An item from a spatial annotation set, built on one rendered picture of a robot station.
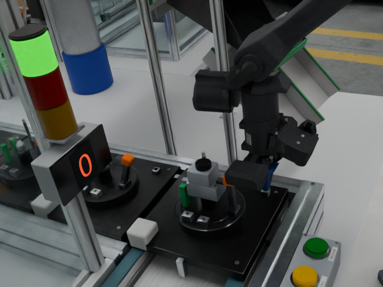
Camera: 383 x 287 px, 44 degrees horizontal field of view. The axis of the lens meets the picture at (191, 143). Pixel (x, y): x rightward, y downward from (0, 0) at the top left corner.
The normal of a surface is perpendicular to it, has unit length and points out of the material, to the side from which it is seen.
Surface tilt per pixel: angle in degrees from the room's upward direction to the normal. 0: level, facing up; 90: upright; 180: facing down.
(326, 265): 0
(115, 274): 0
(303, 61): 90
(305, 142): 19
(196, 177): 90
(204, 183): 90
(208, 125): 0
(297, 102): 90
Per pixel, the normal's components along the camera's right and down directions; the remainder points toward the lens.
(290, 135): 0.13, -0.71
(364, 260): -0.14, -0.83
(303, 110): -0.61, 0.50
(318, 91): 0.46, -0.41
